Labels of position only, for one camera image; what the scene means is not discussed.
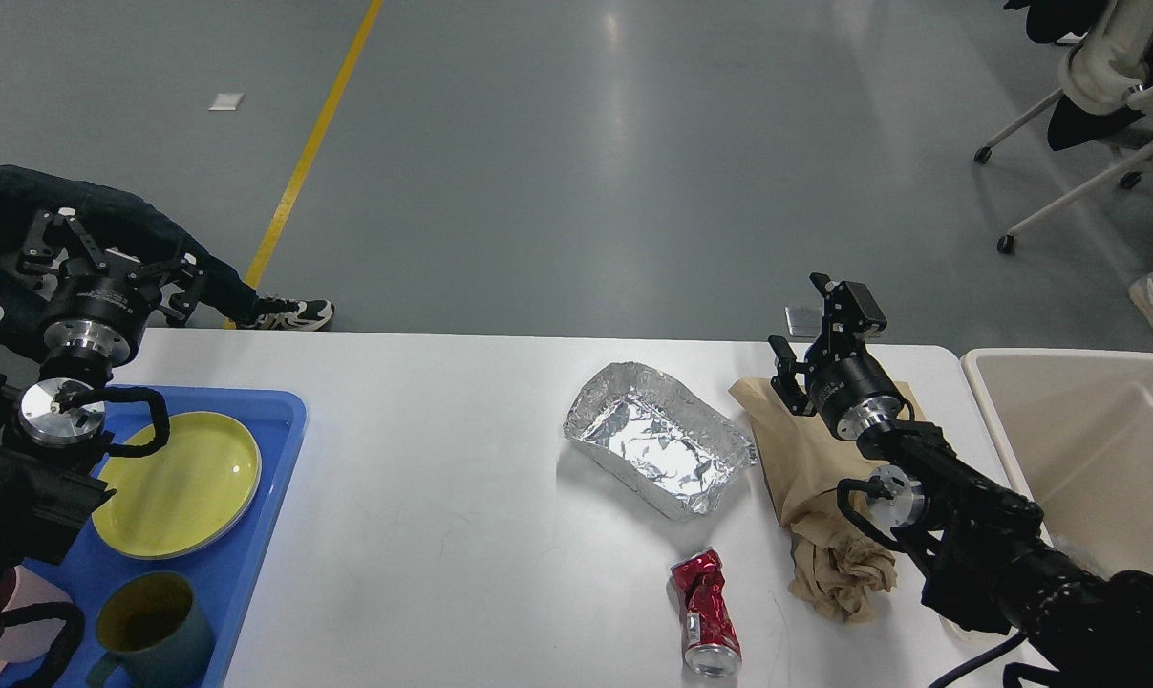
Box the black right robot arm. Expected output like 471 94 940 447
768 271 1153 687

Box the dark teal mug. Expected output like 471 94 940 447
84 570 214 687

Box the white office chair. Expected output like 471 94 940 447
973 1 1153 254

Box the aluminium foil tray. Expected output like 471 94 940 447
562 361 758 520

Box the crumpled brown paper bag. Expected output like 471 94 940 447
729 377 898 623

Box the crushed red soda can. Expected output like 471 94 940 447
671 549 743 679

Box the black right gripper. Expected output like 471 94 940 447
768 273 907 441

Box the blue plastic tray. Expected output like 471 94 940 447
23 386 307 687

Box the metal floor plate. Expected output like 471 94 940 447
784 307 824 340

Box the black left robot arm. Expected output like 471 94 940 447
0 207 208 687

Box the pink mug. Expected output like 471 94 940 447
0 564 75 688

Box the yellow plastic plate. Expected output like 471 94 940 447
92 411 262 559

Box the seated person in jeans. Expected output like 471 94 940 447
0 164 336 362

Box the beige plastic bin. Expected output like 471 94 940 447
962 349 1153 576

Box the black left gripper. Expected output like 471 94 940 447
14 207 208 378

